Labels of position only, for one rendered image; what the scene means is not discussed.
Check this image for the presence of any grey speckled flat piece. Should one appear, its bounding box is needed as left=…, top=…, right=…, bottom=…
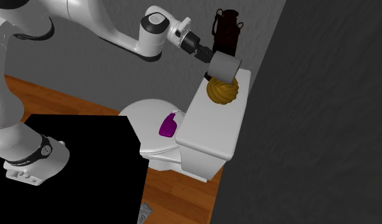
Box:
left=137, top=202, right=154, bottom=224

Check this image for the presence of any black robot stand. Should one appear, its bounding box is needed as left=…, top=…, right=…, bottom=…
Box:
left=0, top=113, right=150, bottom=224

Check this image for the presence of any dark red jug with handles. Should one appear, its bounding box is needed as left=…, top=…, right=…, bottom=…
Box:
left=204, top=8, right=245, bottom=82

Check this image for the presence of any white toilet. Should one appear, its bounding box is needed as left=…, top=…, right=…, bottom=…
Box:
left=118, top=68, right=252, bottom=183

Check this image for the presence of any purple spray bottle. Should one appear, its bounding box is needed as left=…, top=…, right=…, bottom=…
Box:
left=158, top=108, right=184, bottom=138

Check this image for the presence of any yellow spiral ball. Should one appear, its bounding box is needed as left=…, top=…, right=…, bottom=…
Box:
left=206, top=76, right=240, bottom=106

